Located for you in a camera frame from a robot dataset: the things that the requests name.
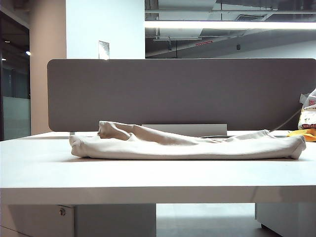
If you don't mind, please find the grey fabric desk divider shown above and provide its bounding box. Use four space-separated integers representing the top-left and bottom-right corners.
46 58 316 133

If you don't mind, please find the long ceiling light strip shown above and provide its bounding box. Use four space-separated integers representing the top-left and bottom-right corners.
144 21 316 30

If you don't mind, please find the silver wall switch plate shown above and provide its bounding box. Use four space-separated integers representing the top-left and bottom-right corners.
98 40 110 60

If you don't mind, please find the white cabinet on casters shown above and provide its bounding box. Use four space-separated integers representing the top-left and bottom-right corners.
255 202 316 237

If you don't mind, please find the yellow cloth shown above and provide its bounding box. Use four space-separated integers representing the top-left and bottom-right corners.
287 128 316 143

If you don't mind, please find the clear plastic snack bag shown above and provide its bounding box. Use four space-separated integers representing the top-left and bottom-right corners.
298 89 316 131

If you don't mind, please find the beige T-shirt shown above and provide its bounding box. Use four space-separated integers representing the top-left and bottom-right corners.
68 120 307 160

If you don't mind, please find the white drawer cabinet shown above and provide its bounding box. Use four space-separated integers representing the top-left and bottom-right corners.
0 203 157 237

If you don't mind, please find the grey power cable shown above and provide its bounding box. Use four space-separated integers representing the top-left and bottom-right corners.
273 111 303 132

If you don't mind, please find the white cable tray flap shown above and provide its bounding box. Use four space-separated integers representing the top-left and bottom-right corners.
142 124 228 136

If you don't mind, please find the dark glass door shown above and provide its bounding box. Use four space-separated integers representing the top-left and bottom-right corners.
0 11 32 142

